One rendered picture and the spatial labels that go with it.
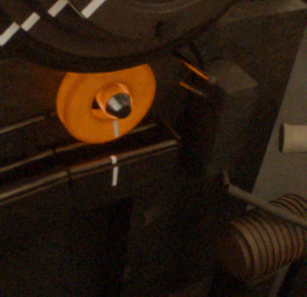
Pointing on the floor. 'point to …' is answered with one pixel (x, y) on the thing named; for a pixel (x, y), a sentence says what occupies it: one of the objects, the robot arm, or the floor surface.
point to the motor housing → (257, 249)
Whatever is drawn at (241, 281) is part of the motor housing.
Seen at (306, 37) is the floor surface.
